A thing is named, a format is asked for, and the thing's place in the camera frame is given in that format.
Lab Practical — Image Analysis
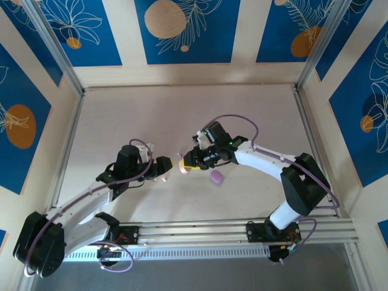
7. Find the aluminium frame post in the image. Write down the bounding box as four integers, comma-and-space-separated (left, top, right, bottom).
21, 0, 85, 96
294, 0, 355, 92

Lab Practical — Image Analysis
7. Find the purple earbud charging case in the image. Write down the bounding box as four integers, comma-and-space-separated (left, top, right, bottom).
210, 170, 225, 186

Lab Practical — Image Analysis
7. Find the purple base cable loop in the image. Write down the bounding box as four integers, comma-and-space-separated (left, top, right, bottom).
90, 241, 134, 273
277, 217, 318, 264

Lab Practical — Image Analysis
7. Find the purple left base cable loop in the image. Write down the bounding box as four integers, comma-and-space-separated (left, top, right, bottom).
90, 241, 134, 273

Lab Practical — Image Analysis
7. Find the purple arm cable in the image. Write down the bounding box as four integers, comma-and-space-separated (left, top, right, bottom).
23, 138, 154, 278
203, 113, 340, 210

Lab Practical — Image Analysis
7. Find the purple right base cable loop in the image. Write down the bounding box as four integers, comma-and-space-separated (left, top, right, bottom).
277, 217, 318, 264

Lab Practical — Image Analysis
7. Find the black controller box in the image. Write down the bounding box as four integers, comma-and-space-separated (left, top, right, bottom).
268, 244, 301, 264
96, 244, 122, 268

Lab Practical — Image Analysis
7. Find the white slotted cable duct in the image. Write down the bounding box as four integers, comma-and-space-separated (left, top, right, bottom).
65, 246, 270, 262

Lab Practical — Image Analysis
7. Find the aluminium table side rail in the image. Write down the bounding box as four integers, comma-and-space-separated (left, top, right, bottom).
47, 90, 86, 215
292, 86, 340, 218

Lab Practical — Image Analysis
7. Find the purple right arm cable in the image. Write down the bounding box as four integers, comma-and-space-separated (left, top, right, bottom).
203, 113, 340, 210

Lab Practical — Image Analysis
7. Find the black right controller box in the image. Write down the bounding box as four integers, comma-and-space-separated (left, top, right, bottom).
268, 244, 301, 264

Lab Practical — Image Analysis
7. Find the grey metal plate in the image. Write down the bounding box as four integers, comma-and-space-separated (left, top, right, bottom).
18, 260, 361, 291

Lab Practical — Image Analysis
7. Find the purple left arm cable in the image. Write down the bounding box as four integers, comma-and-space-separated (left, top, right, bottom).
23, 138, 154, 278

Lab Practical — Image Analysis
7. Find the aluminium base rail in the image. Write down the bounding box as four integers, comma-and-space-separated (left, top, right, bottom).
119, 216, 355, 244

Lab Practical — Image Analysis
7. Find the black left controller box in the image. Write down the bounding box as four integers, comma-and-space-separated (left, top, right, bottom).
96, 244, 122, 268

